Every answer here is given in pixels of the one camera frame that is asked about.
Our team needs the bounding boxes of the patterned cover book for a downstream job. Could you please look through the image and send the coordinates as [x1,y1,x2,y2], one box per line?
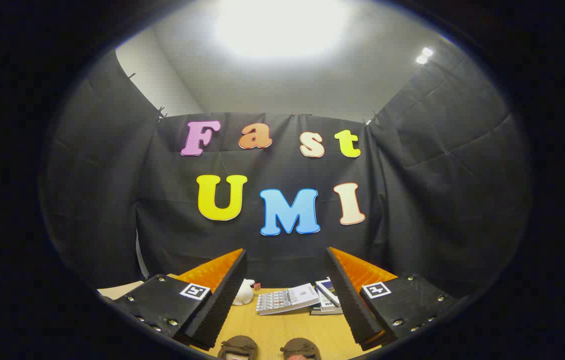
[256,283,321,316]

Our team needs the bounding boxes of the black backdrop cloth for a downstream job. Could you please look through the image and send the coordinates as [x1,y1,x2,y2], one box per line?
[40,47,533,301]

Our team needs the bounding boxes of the white paperback book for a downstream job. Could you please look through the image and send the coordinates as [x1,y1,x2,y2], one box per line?
[318,292,343,313]

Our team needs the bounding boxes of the white duck plush toy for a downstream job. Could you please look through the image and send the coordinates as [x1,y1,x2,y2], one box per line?
[232,279,261,307]

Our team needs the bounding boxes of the beige fabric storage box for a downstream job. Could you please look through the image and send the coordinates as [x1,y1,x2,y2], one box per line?
[97,281,144,301]

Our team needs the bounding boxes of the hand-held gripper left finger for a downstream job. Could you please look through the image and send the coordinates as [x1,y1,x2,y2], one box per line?
[112,248,248,351]

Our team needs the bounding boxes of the brown fuzzy shoe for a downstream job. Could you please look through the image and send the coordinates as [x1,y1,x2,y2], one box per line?
[218,336,258,360]
[280,338,322,360]

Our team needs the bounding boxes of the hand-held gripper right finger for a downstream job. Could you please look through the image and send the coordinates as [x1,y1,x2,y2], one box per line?
[325,246,458,351]

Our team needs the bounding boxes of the ceiling panel light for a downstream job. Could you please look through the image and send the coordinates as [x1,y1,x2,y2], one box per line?
[216,0,352,62]

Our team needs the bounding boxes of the white book blue cover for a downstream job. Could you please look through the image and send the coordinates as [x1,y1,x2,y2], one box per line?
[315,279,341,307]

